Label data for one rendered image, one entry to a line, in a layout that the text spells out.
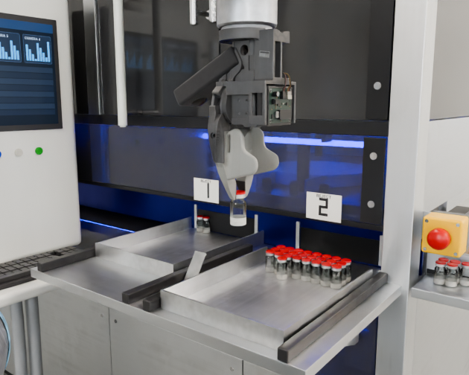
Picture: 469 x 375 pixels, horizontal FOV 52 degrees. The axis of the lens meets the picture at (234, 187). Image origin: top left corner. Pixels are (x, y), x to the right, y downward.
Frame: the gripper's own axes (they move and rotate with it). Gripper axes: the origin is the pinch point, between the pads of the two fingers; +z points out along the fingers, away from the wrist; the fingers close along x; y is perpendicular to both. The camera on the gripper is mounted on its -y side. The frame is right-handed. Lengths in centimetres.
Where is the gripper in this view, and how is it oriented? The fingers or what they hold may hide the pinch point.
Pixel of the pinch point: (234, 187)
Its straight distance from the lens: 65.1
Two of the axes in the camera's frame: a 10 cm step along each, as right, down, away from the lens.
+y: 8.0, 1.0, -6.0
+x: 6.0, -1.4, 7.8
